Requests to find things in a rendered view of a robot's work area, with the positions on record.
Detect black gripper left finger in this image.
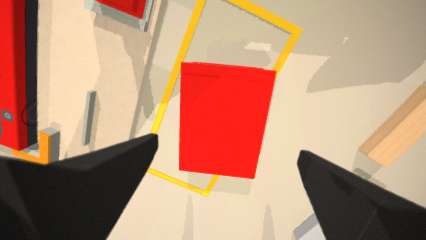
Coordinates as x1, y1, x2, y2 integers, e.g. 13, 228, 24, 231
0, 133, 159, 240

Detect light wooden beam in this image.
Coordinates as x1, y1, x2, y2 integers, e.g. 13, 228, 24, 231
359, 85, 426, 167

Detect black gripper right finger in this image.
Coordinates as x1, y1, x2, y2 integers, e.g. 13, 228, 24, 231
297, 150, 426, 240

